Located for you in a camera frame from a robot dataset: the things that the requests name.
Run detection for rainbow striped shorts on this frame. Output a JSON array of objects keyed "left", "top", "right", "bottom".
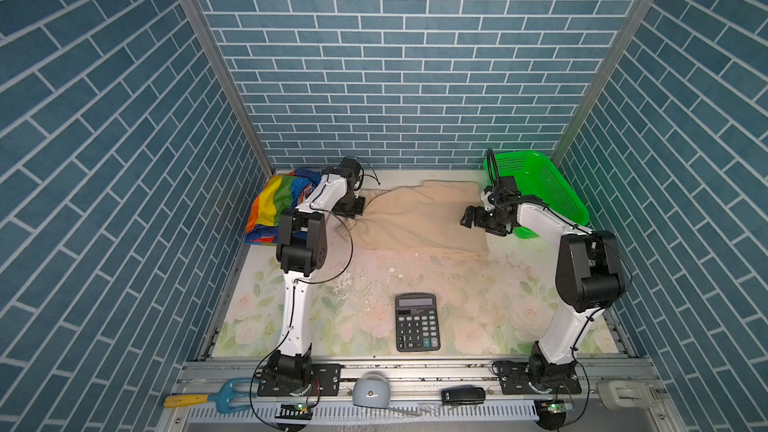
[{"left": 244, "top": 168, "right": 322, "bottom": 244}]

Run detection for beige shorts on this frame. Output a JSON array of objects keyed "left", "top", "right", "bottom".
[{"left": 349, "top": 180, "right": 488, "bottom": 256}]

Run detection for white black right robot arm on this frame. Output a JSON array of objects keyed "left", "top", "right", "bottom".
[{"left": 460, "top": 177, "right": 627, "bottom": 389}]

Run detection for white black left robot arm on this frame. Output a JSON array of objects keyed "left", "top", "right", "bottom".
[{"left": 262, "top": 157, "right": 365, "bottom": 389}]

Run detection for black desk calculator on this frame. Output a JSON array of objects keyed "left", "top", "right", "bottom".
[{"left": 394, "top": 292, "right": 442, "bottom": 353}]

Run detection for grey tape measure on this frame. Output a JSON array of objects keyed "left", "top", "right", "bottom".
[{"left": 352, "top": 373, "right": 391, "bottom": 409}]

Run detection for black key fob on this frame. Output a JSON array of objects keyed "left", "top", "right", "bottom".
[{"left": 440, "top": 385, "right": 486, "bottom": 406}]

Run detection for left circuit board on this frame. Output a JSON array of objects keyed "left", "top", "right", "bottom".
[{"left": 274, "top": 403, "right": 314, "bottom": 429}]

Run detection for circuit board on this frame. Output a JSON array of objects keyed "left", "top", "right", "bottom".
[
  {"left": 274, "top": 403, "right": 314, "bottom": 429},
  {"left": 534, "top": 400, "right": 567, "bottom": 431}
]

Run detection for right circuit board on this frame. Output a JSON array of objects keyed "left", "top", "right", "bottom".
[{"left": 534, "top": 400, "right": 567, "bottom": 431}]

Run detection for blue yellow hand fork tool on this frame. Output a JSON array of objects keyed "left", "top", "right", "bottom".
[{"left": 163, "top": 378, "right": 252, "bottom": 414}]

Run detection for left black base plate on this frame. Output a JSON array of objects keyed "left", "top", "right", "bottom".
[{"left": 256, "top": 362, "right": 341, "bottom": 397}]

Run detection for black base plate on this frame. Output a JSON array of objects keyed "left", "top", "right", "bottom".
[
  {"left": 491, "top": 361, "right": 582, "bottom": 395},
  {"left": 256, "top": 362, "right": 341, "bottom": 397}
]

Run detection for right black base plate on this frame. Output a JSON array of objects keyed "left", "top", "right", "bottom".
[{"left": 491, "top": 361, "right": 582, "bottom": 395}]

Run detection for aluminium front rail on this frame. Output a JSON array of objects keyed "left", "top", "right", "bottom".
[{"left": 158, "top": 356, "right": 684, "bottom": 431}]

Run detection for grey plastic handle bracket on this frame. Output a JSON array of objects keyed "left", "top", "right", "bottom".
[{"left": 597, "top": 380, "right": 654, "bottom": 411}]

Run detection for aluminium corner post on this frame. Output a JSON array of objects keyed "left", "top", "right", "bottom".
[{"left": 178, "top": 0, "right": 275, "bottom": 176}]

